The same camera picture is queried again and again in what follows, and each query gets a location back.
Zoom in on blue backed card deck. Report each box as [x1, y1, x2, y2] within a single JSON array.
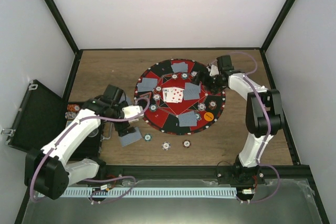
[[119, 127, 142, 147]]

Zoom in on community card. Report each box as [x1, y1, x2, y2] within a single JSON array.
[[183, 82, 201, 101]]

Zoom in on green blue 50 chip stack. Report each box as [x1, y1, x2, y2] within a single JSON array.
[[143, 134, 152, 142]]

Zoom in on orange dealer button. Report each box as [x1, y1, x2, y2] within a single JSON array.
[[204, 112, 214, 122]]

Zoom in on dealt card top seat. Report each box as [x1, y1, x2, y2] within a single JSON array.
[[171, 62, 188, 73]]

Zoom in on dealt card seat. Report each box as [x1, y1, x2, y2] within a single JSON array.
[[178, 111, 198, 127], [136, 78, 158, 92], [171, 62, 188, 73]]

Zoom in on face up red pip card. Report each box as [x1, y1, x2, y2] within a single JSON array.
[[169, 87, 184, 103]]

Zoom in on dealt card bottom seat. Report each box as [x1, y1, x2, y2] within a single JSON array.
[[178, 111, 198, 127]]

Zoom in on orange blue 10 chip stack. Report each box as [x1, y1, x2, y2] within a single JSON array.
[[162, 142, 171, 151]]

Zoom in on face up king card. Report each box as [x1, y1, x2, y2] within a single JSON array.
[[162, 88, 173, 102]]

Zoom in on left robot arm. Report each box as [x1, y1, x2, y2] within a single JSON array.
[[24, 95, 144, 202]]

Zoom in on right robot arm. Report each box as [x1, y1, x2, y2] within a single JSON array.
[[192, 71, 284, 184]]

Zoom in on loose card on table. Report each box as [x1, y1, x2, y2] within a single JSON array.
[[122, 95, 133, 106]]

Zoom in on round red black poker mat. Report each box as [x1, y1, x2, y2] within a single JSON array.
[[134, 59, 226, 135]]

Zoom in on chips in case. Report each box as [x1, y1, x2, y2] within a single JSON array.
[[65, 104, 81, 120]]

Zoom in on red 100 chip stack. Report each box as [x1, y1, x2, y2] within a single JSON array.
[[183, 140, 191, 148]]

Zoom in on black poker set case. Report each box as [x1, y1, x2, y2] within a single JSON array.
[[1, 79, 113, 167]]

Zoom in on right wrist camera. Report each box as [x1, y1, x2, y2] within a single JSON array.
[[216, 55, 234, 74]]

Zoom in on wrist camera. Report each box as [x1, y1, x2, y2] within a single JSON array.
[[216, 55, 234, 74], [103, 84, 124, 104]]

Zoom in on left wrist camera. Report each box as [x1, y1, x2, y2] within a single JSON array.
[[103, 84, 124, 104]]

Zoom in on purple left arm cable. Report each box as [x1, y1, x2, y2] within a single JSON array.
[[29, 95, 151, 203]]

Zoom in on light blue slotted cable duct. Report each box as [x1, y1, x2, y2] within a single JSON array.
[[61, 187, 237, 199]]

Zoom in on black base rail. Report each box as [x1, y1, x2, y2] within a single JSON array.
[[76, 165, 310, 185]]

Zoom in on black enclosure frame post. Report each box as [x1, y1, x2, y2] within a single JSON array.
[[28, 0, 81, 51]]

